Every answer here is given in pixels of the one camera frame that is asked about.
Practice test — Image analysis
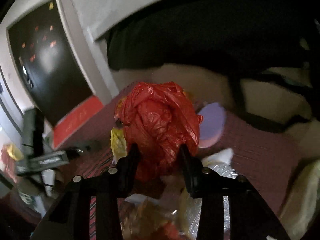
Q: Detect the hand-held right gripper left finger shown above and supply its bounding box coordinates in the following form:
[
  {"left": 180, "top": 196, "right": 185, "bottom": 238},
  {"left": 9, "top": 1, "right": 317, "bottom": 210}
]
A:
[{"left": 30, "top": 143, "right": 141, "bottom": 240}]

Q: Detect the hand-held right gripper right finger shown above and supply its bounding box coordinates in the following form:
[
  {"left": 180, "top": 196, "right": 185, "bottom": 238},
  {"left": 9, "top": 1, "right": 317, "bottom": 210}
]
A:
[{"left": 179, "top": 144, "right": 291, "bottom": 240}]

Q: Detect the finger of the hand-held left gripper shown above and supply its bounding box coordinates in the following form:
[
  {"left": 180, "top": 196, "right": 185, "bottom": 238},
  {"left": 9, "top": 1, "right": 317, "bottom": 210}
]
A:
[{"left": 65, "top": 141, "right": 101, "bottom": 159}]

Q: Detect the red plastic bag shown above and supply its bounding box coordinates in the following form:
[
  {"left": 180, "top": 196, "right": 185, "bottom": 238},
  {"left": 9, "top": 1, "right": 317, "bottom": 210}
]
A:
[{"left": 114, "top": 81, "right": 203, "bottom": 182}]

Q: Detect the crumpled yellow pink wrapper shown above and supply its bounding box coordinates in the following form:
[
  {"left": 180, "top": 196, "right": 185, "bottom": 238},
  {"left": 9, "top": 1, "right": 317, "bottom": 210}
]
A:
[{"left": 1, "top": 142, "right": 25, "bottom": 177}]

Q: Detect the red doormat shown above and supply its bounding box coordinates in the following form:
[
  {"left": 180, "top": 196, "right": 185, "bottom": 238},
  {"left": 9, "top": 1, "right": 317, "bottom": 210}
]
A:
[{"left": 52, "top": 96, "right": 104, "bottom": 148}]

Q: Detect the white tissue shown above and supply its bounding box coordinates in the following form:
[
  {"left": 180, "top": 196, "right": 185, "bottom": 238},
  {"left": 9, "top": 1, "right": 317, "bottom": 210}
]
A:
[{"left": 202, "top": 148, "right": 234, "bottom": 167}]

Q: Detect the purple round lid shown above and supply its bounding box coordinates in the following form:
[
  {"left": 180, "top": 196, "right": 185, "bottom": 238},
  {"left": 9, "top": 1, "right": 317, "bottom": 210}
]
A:
[{"left": 199, "top": 102, "right": 227, "bottom": 148}]

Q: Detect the orange snack wrapper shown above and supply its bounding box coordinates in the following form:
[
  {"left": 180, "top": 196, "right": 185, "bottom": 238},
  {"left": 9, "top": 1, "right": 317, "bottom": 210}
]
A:
[{"left": 120, "top": 200, "right": 182, "bottom": 240}]

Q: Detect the dark red rug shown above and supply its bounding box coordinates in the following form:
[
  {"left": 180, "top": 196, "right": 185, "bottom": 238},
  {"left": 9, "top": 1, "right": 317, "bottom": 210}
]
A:
[{"left": 0, "top": 87, "right": 313, "bottom": 240}]

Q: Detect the black door with stickers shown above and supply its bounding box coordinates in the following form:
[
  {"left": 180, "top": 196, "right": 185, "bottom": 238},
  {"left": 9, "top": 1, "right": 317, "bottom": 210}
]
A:
[{"left": 7, "top": 1, "right": 93, "bottom": 127}]

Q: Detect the black bag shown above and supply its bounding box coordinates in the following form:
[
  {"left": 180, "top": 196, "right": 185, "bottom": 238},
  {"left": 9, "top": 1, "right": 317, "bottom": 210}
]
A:
[{"left": 107, "top": 0, "right": 316, "bottom": 133}]

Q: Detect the white desk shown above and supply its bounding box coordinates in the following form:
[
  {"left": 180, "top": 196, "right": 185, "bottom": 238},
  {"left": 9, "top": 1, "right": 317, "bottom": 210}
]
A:
[{"left": 55, "top": 0, "right": 302, "bottom": 43}]

